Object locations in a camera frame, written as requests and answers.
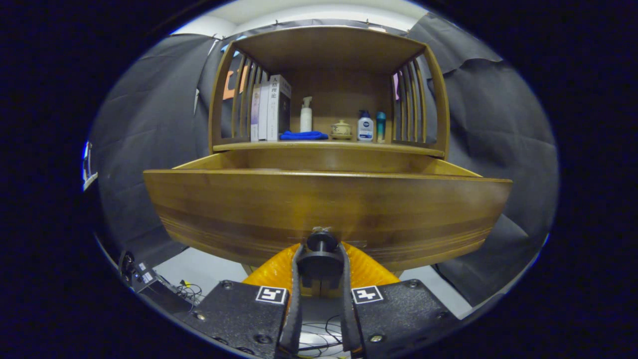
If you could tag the wooden cabinet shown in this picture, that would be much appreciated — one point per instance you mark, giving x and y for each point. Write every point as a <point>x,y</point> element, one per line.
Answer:
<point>334,47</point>

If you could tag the white blue panel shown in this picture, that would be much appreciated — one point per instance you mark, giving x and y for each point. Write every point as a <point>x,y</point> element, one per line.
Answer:
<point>88,179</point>

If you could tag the beige lidded ceramic teacup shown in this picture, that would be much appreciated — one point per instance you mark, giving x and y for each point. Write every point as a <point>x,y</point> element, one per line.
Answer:
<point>341,129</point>

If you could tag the white pump bottle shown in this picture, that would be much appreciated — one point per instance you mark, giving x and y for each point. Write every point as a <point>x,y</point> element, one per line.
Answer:
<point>306,119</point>

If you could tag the wooden countertop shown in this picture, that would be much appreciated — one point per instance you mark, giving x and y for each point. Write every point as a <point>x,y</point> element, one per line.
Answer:
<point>329,145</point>

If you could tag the blue folded cloth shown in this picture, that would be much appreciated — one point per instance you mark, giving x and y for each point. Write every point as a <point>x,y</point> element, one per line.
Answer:
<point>304,135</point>

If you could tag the thick white and black book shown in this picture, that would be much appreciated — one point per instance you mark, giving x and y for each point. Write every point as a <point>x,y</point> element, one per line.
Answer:
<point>274,109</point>

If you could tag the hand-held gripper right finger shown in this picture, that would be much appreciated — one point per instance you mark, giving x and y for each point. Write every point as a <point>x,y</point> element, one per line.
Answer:
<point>347,314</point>

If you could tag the teal slim bottle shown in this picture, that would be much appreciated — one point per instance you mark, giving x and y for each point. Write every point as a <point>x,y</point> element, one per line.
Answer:
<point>381,128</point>

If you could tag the wooden drawer with black knob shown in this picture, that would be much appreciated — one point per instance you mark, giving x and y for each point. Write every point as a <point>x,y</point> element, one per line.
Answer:
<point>324,199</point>

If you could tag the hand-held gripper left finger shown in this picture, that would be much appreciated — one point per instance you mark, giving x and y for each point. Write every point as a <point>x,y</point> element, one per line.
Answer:
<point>295,309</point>

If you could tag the thin purple spine book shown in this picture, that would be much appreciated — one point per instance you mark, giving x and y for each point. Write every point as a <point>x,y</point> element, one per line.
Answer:
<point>254,114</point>

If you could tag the thin white book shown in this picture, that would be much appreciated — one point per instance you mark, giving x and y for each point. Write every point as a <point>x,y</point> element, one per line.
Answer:
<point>263,114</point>

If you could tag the black electronic box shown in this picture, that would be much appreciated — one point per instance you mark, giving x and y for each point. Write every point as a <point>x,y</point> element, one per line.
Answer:
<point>149,284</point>

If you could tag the white lotion bottle blue cap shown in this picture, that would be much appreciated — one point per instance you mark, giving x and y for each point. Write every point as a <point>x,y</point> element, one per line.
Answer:
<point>365,129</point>

